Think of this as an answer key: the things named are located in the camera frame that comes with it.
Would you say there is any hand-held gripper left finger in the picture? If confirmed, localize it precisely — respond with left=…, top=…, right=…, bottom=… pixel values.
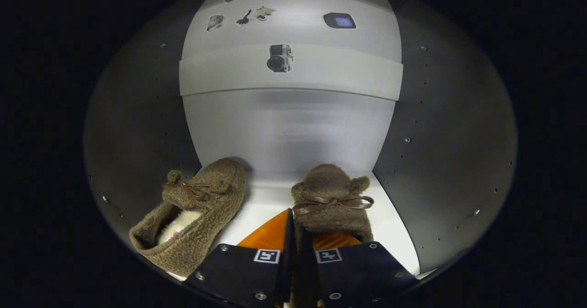
left=183, top=209, right=294, bottom=308

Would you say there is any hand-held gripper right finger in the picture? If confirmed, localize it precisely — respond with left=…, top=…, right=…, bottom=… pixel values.
left=312, top=232, right=419, bottom=308

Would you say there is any brown fuzzy shoe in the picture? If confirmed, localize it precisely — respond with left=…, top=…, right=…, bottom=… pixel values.
left=290, top=164, right=375, bottom=253
left=129, top=158, right=246, bottom=278

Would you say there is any grey shoe cabinet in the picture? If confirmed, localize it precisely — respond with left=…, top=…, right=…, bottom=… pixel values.
left=83, top=0, right=518, bottom=281

